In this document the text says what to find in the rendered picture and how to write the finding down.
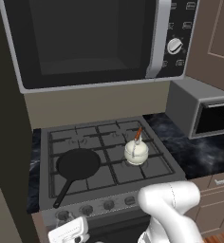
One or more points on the grey toaster oven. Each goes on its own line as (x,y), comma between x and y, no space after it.
(186,104)

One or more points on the tall dark cabinet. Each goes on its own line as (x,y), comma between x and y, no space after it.
(6,126)

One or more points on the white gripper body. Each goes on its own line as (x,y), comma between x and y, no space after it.
(69,229)

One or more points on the dark stove knob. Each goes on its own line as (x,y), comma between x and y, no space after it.
(108,204)
(63,215)
(86,209)
(129,200)

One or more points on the beige drawer front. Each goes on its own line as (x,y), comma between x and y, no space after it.
(223,186)

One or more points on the brown wall cabinet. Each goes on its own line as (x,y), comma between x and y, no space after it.
(212,38)

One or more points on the white microwave knob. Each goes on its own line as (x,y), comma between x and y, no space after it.
(174,46)

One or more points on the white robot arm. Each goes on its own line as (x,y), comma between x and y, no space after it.
(167,205)

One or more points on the black microwave door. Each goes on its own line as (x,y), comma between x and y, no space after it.
(85,41)

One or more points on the grey gas stove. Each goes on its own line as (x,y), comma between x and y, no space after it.
(117,177)

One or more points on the black frying pan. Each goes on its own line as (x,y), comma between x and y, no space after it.
(78,164)

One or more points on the beige cabinet door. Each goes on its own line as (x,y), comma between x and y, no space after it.
(216,212)

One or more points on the black and silver microwave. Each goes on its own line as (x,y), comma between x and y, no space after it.
(180,19)

